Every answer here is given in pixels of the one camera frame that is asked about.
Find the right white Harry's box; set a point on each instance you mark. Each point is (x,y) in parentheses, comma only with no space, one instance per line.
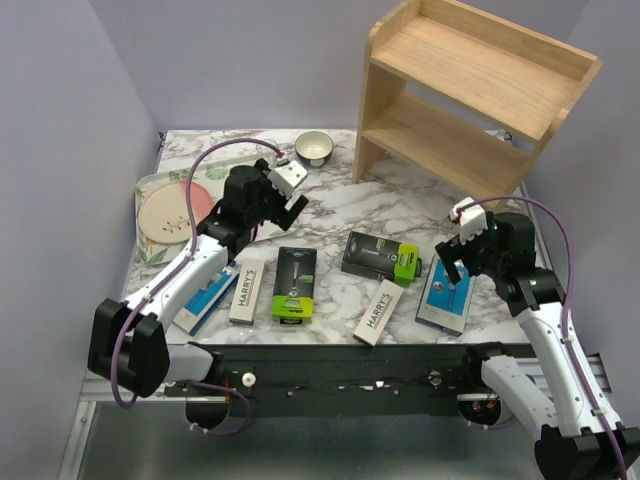
(377,315)

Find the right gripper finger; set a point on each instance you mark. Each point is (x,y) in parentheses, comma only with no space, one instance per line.
(455,270)
(449,252)

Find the dark ceramic bowl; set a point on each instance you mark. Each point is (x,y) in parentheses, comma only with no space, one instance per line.
(314,148)

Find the wooden two-tier shelf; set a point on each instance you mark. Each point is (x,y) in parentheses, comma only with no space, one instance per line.
(472,98)

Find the aluminium rail frame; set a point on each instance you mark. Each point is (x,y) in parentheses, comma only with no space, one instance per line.
(209,401)

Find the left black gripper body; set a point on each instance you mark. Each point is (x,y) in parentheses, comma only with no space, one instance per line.
(261,211)

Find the right blue razor package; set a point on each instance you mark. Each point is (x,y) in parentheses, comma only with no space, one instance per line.
(444,305)

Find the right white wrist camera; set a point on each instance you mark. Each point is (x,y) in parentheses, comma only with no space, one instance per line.
(471,218)

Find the white harry's box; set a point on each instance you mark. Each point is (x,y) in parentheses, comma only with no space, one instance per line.
(377,315)
(246,293)

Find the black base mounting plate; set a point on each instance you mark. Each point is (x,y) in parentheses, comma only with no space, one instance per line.
(355,380)

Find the pink and cream plate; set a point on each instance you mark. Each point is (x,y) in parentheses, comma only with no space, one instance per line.
(163,216)

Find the left blue razor package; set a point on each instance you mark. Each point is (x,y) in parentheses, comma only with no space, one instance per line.
(194,315)

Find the blue razor package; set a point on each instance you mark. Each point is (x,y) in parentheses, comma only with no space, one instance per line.
(194,315)
(444,305)

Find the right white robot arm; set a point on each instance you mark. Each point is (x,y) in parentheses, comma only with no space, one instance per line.
(577,433)

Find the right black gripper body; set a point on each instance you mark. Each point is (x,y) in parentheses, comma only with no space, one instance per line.
(478,256)

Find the leaf-patterned tray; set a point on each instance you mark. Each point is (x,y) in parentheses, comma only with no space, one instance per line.
(206,189)

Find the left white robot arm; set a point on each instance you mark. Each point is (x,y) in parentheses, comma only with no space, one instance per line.
(128,343)

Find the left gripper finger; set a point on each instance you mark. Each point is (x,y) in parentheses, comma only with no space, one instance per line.
(277,205)
(290,215)

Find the black green Gillette box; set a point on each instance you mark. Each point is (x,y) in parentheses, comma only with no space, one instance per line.
(293,292)
(378,258)

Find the left white Harry's box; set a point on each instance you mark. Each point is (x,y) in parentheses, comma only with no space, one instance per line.
(246,293)

